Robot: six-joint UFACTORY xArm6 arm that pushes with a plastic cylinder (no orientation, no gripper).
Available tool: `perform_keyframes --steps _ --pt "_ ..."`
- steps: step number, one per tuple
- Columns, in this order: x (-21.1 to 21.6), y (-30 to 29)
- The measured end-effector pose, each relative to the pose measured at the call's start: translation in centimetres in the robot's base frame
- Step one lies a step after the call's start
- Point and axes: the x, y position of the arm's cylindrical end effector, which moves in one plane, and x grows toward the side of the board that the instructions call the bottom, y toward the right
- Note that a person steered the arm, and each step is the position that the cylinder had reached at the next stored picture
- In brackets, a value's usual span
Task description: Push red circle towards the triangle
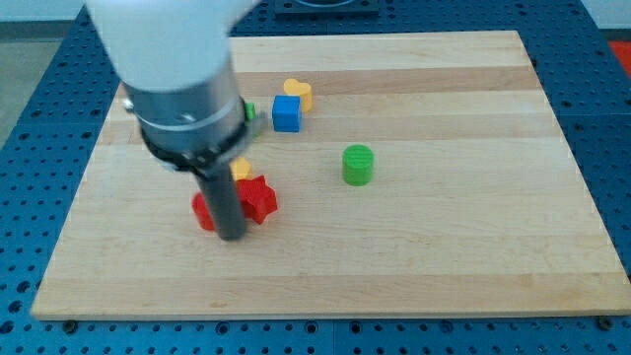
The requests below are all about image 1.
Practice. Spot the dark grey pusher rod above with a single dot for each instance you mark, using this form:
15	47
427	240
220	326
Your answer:
222	200

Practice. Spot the red circle block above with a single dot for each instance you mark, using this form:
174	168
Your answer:
201	212

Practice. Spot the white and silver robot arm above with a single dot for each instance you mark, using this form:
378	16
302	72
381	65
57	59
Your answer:
174	60

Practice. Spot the green block behind arm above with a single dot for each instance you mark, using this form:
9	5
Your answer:
250	112

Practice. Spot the green cylinder block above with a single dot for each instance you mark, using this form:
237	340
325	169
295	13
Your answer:
357	164

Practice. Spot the red star block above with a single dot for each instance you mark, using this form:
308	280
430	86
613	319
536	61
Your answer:
257	198

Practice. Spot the blue cube block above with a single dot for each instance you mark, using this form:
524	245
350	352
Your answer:
286	114

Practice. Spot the yellow pentagon block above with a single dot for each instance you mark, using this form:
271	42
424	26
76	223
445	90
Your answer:
241	168

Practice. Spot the yellow heart block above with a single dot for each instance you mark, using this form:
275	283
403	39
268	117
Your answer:
303	90

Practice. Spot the light wooden board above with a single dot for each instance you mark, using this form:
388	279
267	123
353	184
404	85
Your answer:
476	207

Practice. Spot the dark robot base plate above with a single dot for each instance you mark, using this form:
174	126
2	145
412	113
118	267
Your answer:
326	7

